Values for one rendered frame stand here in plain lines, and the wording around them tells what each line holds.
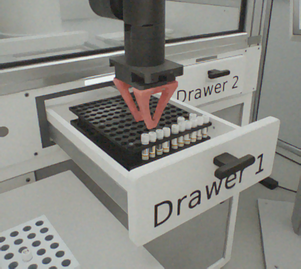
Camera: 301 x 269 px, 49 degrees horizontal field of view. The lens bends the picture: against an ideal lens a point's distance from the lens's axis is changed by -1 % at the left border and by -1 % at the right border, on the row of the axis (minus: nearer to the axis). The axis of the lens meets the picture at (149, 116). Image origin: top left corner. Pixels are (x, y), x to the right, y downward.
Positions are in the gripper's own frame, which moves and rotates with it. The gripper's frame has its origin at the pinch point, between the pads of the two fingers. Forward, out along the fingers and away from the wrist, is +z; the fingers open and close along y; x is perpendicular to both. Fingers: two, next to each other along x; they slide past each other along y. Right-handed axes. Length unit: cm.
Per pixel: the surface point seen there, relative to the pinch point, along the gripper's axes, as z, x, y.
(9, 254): 14.0, 23.0, -0.1
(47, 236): 14.3, 17.5, 0.2
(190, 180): 5.0, 0.2, -10.9
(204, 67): 2.8, -33.5, 21.8
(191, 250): 70, -36, 24
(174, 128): 3.1, -5.5, -0.4
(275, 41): 26, -173, 96
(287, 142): 93, -171, 74
